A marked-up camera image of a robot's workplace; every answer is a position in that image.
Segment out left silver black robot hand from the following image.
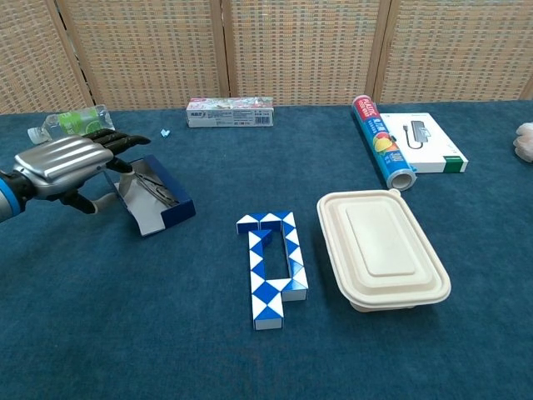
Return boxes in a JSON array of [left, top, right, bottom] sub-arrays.
[[12, 127, 152, 215]]

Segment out black eyeglasses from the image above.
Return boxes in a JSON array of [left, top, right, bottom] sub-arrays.
[[135, 172, 180, 208]]

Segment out blue glasses case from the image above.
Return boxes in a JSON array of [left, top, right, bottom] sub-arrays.
[[102, 154, 197, 238]]

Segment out clear green-label water bottle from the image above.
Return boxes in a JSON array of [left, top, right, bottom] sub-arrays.
[[27, 104, 117, 146]]

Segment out white floral toothpaste box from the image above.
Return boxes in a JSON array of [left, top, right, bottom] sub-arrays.
[[186, 96, 275, 128]]

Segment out teal table cloth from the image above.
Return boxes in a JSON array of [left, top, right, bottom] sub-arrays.
[[0, 99, 533, 400]]

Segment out blue white snake puzzle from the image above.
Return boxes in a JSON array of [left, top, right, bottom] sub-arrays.
[[236, 211, 310, 331]]

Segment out woven bamboo folding screen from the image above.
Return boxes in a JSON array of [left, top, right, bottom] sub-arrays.
[[0, 0, 533, 116]]

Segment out blue plastic wrap roll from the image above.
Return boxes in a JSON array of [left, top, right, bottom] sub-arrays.
[[351, 94, 418, 192]]

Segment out beige lidded food container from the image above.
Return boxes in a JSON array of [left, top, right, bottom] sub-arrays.
[[316, 187, 452, 313]]

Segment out white USB hub box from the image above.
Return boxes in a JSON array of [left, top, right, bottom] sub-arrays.
[[378, 112, 470, 175]]

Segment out pink mesh bath pouf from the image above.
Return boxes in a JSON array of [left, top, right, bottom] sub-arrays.
[[512, 122, 533, 163]]

